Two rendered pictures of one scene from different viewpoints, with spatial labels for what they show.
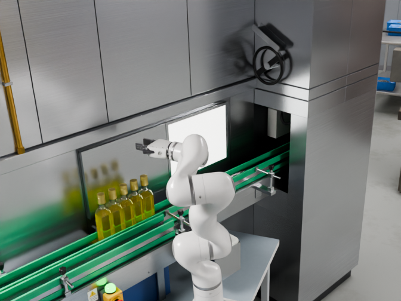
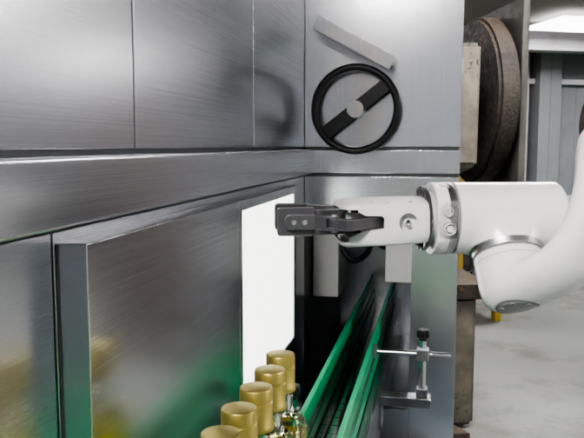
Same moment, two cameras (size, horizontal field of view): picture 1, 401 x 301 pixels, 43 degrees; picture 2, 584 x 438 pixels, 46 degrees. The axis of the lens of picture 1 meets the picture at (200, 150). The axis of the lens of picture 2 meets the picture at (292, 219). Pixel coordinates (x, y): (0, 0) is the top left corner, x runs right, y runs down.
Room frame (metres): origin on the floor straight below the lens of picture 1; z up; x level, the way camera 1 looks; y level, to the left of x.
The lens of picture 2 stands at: (1.43, 0.72, 1.57)
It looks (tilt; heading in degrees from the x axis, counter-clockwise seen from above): 6 degrees down; 324
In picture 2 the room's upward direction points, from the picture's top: straight up
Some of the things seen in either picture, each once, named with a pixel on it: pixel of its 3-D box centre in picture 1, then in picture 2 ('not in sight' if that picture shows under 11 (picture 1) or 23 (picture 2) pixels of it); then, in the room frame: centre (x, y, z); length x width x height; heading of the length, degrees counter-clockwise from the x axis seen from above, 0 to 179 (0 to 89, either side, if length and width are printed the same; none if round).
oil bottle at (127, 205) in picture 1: (126, 218); not in sight; (2.00, 0.35, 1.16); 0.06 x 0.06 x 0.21; 42
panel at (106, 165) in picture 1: (162, 155); (227, 313); (2.33, 0.19, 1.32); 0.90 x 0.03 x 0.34; 132
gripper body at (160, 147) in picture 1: (163, 149); (384, 218); (2.02, 0.16, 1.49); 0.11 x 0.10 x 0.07; 58
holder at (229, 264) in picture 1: (207, 251); not in sight; (2.06, -0.01, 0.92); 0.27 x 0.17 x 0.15; 42
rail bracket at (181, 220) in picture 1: (177, 220); not in sight; (2.04, 0.12, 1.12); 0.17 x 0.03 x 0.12; 42
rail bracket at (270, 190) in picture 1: (267, 183); (410, 379); (2.47, -0.36, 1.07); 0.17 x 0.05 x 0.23; 42
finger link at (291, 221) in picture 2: (140, 148); (308, 222); (2.03, 0.26, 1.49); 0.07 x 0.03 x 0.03; 58
